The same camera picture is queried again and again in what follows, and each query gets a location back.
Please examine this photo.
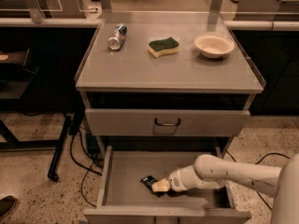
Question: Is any black table leg frame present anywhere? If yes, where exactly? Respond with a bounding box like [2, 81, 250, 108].
[0, 116, 71, 182]

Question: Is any black side shelf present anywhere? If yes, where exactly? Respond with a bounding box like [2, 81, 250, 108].
[0, 49, 38, 101]

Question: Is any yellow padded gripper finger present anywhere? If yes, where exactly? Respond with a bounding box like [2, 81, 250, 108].
[151, 178, 171, 192]

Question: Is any closed top drawer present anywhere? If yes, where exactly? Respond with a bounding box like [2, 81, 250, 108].
[85, 108, 249, 137]

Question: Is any blue rxbar blueberry wrapper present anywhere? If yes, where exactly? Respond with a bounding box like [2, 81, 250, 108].
[140, 175, 164, 197]

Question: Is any black floor cable right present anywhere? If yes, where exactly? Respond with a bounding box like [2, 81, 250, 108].
[225, 150, 292, 211]

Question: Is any grey drawer cabinet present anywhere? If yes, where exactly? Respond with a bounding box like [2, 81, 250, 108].
[74, 10, 267, 224]

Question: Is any silver blue soda can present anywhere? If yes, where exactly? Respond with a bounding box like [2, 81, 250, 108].
[108, 23, 127, 50]

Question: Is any open middle drawer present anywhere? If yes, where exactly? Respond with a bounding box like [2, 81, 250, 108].
[84, 147, 250, 224]

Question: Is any black floor cables left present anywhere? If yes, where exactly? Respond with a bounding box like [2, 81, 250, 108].
[68, 128, 105, 209]

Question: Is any dark shoe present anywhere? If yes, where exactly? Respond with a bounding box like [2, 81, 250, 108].
[0, 195, 17, 219]

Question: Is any green yellow sponge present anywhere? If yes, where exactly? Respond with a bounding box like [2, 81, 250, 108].
[148, 37, 179, 58]

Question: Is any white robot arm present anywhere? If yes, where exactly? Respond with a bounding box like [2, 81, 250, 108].
[151, 154, 299, 224]

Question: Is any black drawer handle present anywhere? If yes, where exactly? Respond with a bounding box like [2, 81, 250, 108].
[154, 119, 181, 127]

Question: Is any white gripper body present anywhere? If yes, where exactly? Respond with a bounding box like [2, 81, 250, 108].
[167, 168, 190, 192]

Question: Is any white bowl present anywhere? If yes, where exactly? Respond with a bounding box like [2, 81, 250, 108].
[194, 34, 235, 59]

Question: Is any white horizontal rail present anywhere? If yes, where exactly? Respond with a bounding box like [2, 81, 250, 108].
[0, 18, 299, 32]

